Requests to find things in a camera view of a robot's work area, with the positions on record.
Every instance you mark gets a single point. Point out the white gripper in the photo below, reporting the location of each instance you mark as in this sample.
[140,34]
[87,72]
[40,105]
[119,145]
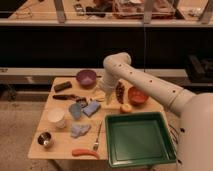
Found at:
[107,85]

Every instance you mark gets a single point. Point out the blue sponge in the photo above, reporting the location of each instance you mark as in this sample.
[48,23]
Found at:
[91,108]

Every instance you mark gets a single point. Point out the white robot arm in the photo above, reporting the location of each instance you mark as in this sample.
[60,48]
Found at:
[195,149]

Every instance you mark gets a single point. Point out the purple bowl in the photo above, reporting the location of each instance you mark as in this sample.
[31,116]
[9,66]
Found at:
[86,78]

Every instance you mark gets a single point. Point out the red bowl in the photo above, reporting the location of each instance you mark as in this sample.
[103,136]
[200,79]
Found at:
[136,97]

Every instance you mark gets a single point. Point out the brown pinecone-like object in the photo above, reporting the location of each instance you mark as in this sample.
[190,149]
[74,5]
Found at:
[120,89]

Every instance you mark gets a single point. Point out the orange fruit toy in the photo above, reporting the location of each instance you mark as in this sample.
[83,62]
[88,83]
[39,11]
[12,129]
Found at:
[125,108]

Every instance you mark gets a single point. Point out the dark brown block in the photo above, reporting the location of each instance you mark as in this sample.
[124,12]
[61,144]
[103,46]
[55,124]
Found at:
[62,86]

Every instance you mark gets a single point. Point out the light blue crumpled cloth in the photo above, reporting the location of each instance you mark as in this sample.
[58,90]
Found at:
[79,130]

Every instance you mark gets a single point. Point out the green plastic tray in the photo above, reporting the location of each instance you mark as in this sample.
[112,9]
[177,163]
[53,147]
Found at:
[138,139]

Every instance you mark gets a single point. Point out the white cup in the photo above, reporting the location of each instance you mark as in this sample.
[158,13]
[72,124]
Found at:
[56,116]

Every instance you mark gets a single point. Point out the metal fork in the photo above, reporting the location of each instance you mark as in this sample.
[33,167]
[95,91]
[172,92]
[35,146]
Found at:
[96,143]

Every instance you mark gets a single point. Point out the orange carrot toy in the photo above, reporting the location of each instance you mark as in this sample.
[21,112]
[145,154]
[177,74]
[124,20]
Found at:
[87,152]

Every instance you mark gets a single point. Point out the small metal cup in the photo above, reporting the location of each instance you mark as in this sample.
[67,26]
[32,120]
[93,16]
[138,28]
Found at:
[45,140]

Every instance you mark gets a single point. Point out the yellow-handled spoon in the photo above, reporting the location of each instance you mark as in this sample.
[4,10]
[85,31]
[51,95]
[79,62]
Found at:
[98,98]

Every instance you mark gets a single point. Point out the dark handled brush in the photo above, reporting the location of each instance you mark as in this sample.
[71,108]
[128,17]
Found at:
[69,97]

